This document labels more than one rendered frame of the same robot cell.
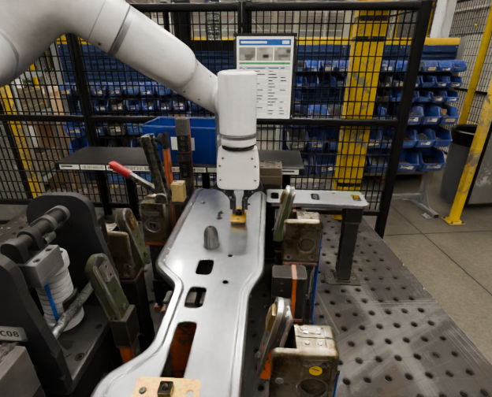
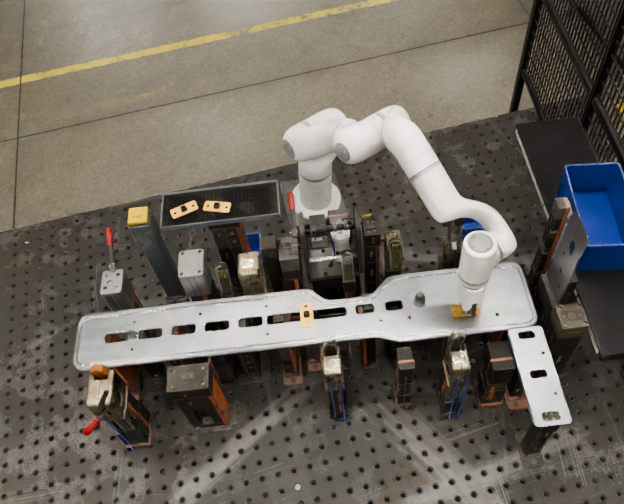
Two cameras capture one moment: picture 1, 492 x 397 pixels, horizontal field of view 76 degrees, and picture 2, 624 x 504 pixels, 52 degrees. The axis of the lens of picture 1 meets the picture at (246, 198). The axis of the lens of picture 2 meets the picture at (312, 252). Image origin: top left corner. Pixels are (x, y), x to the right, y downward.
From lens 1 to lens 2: 1.57 m
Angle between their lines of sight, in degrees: 69
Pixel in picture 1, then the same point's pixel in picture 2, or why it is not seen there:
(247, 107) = (466, 268)
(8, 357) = (293, 255)
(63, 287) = (338, 247)
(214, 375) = (317, 330)
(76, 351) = (327, 270)
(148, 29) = (423, 187)
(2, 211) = not seen: hidden behind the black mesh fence
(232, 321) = (349, 331)
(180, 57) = (434, 211)
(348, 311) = (479, 450)
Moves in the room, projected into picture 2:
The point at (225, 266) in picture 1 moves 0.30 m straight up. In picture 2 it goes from (396, 317) to (398, 261)
